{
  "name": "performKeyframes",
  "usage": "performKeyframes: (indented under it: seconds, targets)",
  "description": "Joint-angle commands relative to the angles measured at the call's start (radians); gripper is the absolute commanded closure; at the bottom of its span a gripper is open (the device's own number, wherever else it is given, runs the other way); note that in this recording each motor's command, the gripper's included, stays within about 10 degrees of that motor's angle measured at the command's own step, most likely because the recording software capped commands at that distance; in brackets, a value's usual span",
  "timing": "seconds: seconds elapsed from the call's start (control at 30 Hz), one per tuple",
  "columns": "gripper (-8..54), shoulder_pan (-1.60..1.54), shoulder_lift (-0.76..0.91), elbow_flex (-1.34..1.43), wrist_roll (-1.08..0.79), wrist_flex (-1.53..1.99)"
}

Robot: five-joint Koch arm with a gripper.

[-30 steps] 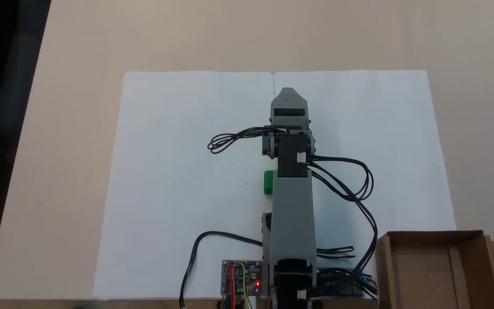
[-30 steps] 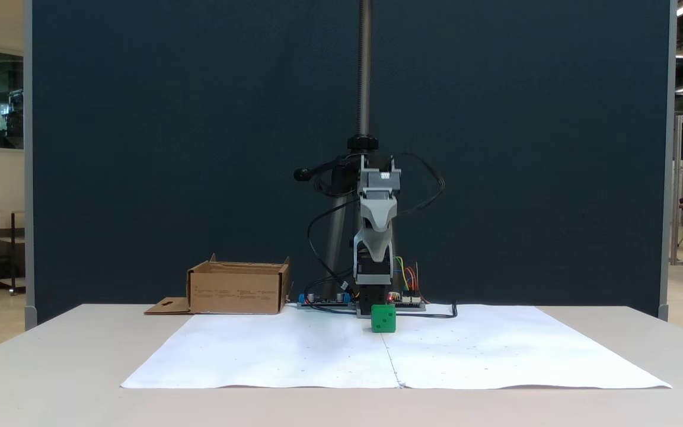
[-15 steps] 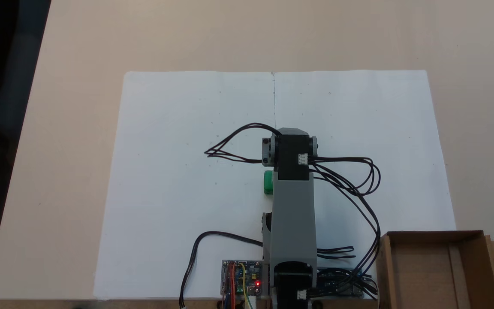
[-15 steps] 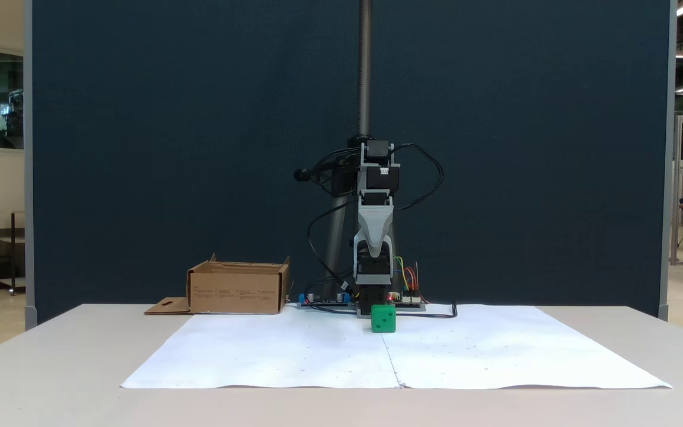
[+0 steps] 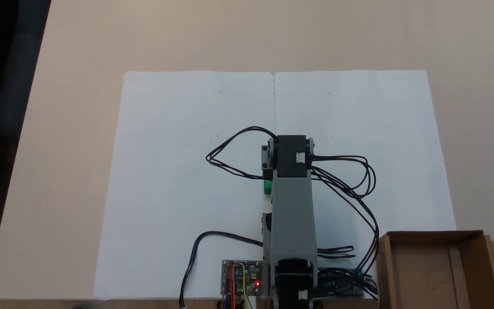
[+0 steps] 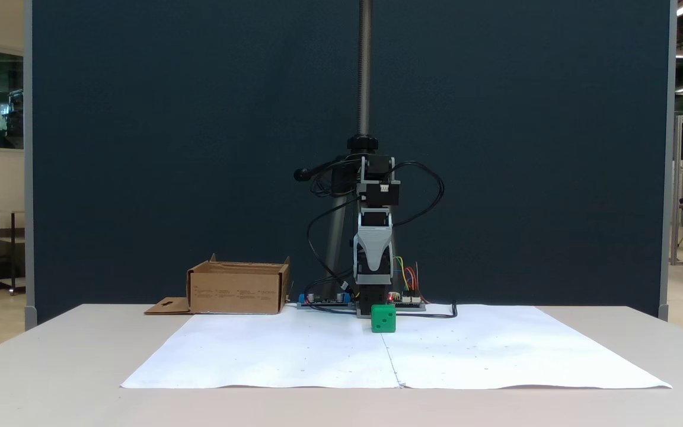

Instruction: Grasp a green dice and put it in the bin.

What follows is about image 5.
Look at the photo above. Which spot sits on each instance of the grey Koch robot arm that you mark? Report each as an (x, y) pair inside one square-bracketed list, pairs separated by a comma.
[(292, 223)]

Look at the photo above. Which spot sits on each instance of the blue circuit board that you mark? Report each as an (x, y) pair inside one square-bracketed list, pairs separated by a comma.
[(328, 283)]

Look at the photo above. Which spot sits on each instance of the white paper sheet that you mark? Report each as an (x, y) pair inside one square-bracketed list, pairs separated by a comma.
[(165, 171), (401, 128)]

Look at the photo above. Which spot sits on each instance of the brown cardboard box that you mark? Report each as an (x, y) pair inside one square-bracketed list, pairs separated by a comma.
[(423, 274)]

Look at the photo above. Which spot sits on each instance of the green dice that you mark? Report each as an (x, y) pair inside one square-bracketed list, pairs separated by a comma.
[(267, 187)]

